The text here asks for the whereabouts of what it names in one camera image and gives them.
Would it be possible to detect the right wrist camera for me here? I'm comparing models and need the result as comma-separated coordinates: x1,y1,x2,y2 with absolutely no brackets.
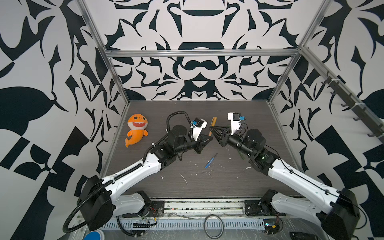
228,112,246,135

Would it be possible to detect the orange pen cap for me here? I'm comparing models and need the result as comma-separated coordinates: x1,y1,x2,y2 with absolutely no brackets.
211,117,218,127

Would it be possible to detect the white slotted cable duct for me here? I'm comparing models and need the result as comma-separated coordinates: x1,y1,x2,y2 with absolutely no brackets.
100,218,265,231

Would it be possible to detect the light green pen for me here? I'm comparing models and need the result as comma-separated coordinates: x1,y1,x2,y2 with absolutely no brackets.
238,150,245,160

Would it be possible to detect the blue pen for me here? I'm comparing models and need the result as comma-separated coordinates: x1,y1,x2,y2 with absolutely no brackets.
205,153,218,169

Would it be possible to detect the green lit circuit board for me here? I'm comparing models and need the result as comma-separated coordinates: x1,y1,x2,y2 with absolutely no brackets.
263,219,284,236

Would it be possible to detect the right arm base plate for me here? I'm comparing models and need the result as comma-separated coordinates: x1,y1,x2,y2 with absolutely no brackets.
244,200,286,217

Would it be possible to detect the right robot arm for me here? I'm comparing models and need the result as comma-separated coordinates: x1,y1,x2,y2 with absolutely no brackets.
210,127,361,240

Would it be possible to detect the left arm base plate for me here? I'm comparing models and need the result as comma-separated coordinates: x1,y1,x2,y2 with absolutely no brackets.
122,201,165,218

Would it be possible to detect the orange shark plush toy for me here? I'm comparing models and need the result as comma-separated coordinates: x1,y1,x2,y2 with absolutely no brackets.
125,114,149,148

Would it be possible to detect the black device bottom right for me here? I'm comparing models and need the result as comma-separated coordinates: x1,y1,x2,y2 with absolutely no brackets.
289,232,319,240

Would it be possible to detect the blue round button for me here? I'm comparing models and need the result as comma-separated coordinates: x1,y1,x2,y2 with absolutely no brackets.
84,230,105,240

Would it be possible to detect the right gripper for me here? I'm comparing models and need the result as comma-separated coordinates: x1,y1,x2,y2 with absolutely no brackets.
211,124,256,159

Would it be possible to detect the black cable loop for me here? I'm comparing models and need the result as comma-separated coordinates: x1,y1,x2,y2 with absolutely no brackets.
203,214,225,240

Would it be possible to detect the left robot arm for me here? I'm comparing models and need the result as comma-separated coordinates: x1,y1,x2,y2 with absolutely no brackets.
63,111,213,233

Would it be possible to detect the wall hook rail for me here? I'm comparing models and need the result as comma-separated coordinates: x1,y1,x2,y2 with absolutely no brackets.
322,71,384,144

